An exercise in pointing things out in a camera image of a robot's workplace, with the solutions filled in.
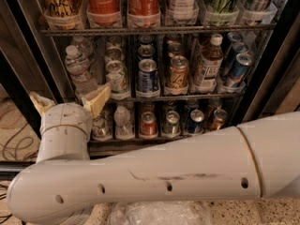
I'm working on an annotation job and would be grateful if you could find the green bottom shelf can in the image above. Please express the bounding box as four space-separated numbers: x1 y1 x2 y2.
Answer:
162 111 180 136

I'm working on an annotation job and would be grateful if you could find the blue silver front can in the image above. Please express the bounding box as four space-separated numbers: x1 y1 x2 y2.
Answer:
138 59 158 93

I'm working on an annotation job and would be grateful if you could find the red Coca-Cola can left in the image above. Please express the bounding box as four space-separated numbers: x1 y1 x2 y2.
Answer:
88 0 120 26

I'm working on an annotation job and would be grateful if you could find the clear front water bottle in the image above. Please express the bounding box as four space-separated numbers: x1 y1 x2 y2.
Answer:
65 45 98 95

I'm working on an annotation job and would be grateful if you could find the bottom shelf water bottle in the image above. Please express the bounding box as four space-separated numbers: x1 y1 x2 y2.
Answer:
113 106 134 140

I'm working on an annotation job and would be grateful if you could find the clear rear water bottle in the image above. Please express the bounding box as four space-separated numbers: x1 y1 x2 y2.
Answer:
71 36 96 63

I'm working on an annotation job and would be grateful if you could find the orange bottom shelf can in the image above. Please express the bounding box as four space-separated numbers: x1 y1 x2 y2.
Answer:
206 109 228 131

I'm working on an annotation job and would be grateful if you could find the green top can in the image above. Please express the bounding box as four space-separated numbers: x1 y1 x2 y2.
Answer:
203 0 238 25

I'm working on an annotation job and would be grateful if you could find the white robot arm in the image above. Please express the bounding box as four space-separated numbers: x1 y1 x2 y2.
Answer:
7 84 300 225

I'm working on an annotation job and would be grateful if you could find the white label top bottle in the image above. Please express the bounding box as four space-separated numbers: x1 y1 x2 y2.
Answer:
165 0 198 25

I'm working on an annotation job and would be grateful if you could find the blue tall front can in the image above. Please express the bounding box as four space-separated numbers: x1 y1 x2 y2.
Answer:
225 52 253 88

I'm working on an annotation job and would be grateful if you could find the yellow LaCroix top can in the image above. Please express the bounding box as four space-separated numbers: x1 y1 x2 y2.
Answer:
45 0 82 30

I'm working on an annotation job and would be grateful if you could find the white bottom left can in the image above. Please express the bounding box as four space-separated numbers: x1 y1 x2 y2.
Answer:
92 114 112 141

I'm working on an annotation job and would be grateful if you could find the orange LaCroix front can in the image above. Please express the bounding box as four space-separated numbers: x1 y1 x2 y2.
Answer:
166 55 188 89

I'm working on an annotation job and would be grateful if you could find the blue tall middle can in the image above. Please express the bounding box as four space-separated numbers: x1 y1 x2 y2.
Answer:
220 41 248 78

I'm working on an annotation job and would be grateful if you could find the blue bottom shelf can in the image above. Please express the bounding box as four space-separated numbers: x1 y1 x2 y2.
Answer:
185 109 205 135

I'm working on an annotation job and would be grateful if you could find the blue tall can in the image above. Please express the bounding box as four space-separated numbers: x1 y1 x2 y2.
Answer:
225 52 253 88
220 41 248 78

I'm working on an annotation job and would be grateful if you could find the red coca-cola can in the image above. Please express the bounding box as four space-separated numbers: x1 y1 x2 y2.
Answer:
129 0 159 27
88 0 120 26

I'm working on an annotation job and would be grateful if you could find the clear water bottle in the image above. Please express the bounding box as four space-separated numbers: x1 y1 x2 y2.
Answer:
71 36 96 63
65 45 98 95

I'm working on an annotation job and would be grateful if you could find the stainless steel fridge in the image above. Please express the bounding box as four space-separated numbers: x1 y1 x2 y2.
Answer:
0 0 300 183

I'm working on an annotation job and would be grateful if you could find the crumpled clear plastic bag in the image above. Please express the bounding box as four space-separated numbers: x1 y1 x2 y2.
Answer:
107 202 213 225

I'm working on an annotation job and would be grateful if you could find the red bottom shelf can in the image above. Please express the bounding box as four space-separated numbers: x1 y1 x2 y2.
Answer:
140 112 157 136

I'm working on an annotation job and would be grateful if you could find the red Coca-Cola can right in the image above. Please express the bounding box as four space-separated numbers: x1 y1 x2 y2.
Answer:
129 0 159 27

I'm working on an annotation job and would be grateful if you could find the amber tea bottle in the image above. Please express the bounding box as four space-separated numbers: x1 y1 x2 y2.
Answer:
193 34 223 87

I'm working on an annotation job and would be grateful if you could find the white green front can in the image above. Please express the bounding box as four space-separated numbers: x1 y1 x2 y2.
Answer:
106 61 128 94

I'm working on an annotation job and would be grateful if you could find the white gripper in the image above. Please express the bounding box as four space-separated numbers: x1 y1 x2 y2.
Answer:
29 83 111 135

